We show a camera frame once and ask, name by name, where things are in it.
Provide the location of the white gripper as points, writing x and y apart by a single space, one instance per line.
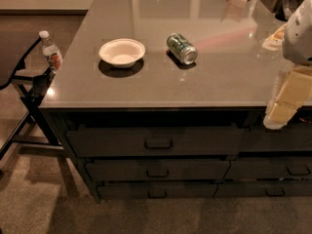
298 39

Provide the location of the dark drawer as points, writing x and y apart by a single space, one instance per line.
270 168
174 169
265 189
157 190
294 137
100 142

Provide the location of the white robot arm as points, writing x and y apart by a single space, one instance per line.
297 41

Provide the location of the glass jar with snacks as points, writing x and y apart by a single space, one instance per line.
274 38

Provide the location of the green soda can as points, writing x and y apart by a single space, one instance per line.
181 48

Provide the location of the dark counter cabinet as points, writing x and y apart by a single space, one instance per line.
229 83

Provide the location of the white paper bowl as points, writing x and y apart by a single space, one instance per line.
122 53

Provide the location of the clear plastic water bottle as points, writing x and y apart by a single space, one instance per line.
50 51

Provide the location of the black folding chair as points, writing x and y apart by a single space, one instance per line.
15 46

